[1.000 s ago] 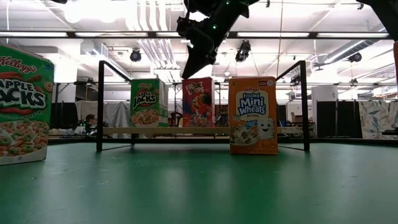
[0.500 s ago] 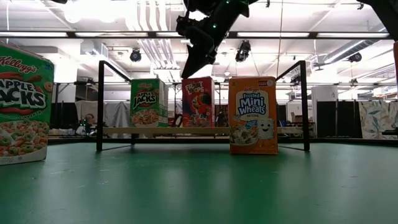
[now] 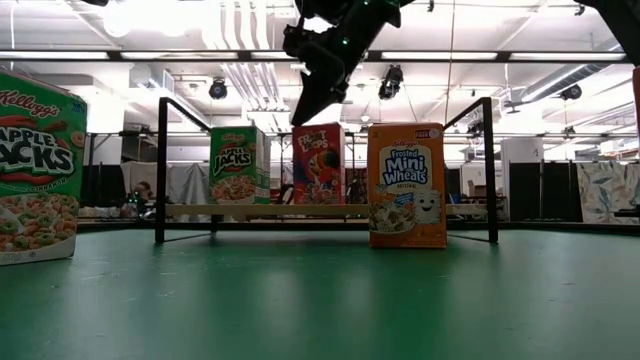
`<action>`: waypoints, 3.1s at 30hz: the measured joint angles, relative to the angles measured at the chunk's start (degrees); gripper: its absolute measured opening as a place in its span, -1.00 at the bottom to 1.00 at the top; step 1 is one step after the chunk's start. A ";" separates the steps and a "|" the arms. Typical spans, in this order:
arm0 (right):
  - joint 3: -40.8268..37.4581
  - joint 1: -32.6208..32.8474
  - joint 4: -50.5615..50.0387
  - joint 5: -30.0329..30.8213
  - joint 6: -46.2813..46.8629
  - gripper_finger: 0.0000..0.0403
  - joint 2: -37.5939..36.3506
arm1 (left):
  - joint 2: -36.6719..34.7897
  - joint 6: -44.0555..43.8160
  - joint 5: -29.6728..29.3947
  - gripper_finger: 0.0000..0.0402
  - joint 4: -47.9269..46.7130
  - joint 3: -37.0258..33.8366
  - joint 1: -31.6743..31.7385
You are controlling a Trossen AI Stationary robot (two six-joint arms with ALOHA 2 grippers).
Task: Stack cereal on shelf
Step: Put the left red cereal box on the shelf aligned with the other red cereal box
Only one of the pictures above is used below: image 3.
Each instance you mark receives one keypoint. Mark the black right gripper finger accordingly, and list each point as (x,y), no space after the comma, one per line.
(317,102)

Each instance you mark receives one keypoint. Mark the red Froot Loops cereal box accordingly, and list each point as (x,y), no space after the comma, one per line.
(317,165)

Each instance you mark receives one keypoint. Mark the green Apple Jacks cereal box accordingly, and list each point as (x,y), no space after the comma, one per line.
(40,150)
(232,165)

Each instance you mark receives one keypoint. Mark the orange Mini Wheats cereal box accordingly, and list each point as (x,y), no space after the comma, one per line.
(407,200)

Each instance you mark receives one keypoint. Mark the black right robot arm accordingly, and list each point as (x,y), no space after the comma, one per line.
(622,25)

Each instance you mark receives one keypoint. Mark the black ceiling spotlight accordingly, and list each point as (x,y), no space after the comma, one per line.
(218,90)
(571,92)
(391,82)

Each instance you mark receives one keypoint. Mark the white ceiling pipes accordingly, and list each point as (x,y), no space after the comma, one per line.
(250,75)

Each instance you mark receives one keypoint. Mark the black overhead light bar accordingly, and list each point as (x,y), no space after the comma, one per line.
(245,55)

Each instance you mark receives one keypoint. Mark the white cloth cover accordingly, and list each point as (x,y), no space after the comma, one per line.
(185,182)

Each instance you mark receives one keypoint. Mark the person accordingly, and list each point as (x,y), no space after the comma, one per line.
(144,192)

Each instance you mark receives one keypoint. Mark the green table mat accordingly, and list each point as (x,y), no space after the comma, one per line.
(320,310)

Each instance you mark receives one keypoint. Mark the black partition panel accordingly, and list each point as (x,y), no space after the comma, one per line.
(102,185)
(560,192)

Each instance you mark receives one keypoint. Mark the floral patterned curtain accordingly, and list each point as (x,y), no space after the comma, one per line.
(607,190)

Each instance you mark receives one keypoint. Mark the wooden shelf with black frame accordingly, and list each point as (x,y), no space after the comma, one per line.
(320,210)

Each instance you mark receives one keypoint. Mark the silver ceiling duct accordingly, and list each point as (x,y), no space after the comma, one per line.
(550,82)

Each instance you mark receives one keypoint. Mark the black metal table frame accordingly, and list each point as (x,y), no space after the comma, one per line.
(550,226)

